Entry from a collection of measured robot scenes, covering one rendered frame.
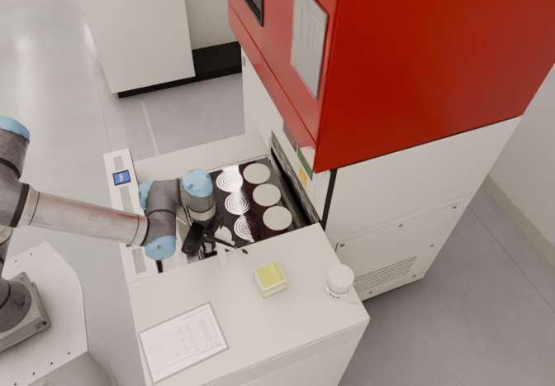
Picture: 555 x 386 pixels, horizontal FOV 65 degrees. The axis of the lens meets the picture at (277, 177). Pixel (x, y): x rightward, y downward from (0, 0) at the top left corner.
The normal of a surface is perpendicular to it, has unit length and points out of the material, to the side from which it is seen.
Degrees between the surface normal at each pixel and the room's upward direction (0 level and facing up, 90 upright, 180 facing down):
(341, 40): 90
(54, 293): 0
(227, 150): 0
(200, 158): 0
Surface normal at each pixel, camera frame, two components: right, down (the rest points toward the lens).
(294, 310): 0.03, -0.64
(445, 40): 0.36, 0.73
